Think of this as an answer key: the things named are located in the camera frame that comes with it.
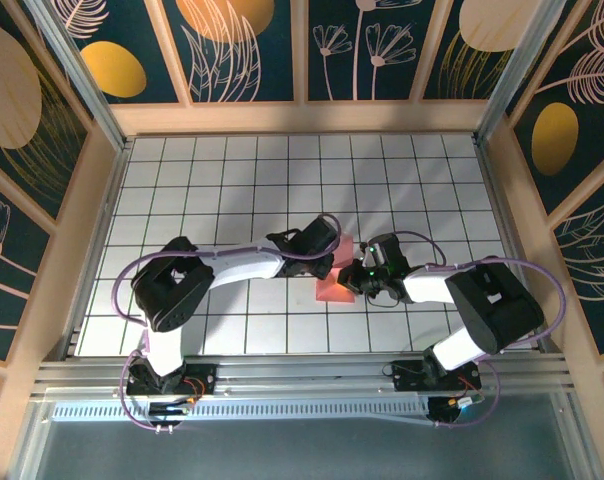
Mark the black controller box with wires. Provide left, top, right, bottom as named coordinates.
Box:
left=426, top=395, right=485, bottom=427
left=148, top=399, right=194, bottom=432

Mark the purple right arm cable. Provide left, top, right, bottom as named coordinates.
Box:
left=391, top=230, right=568, bottom=429

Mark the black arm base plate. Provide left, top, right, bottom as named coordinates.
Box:
left=125, top=362, right=219, bottom=397
left=391, top=359, right=483, bottom=394

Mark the aluminium frame rail with grooves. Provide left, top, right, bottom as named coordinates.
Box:
left=30, top=352, right=576, bottom=401

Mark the grey slotted cable duct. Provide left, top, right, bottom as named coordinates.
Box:
left=51, top=402, right=431, bottom=422

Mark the aluminium corner post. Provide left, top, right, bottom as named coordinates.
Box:
left=474, top=0, right=569, bottom=146
left=24, top=0, right=134, bottom=151

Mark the pink paper sheet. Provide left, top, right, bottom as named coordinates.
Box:
left=314, top=233, right=357, bottom=305

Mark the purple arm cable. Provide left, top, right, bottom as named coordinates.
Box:
left=391, top=230, right=568, bottom=429
left=112, top=213, right=342, bottom=435

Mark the aluminium table side rail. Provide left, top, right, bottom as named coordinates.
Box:
left=474, top=137, right=556, bottom=354
left=59, top=138, right=136, bottom=362

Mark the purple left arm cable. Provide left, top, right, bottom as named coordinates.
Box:
left=112, top=213, right=342, bottom=435

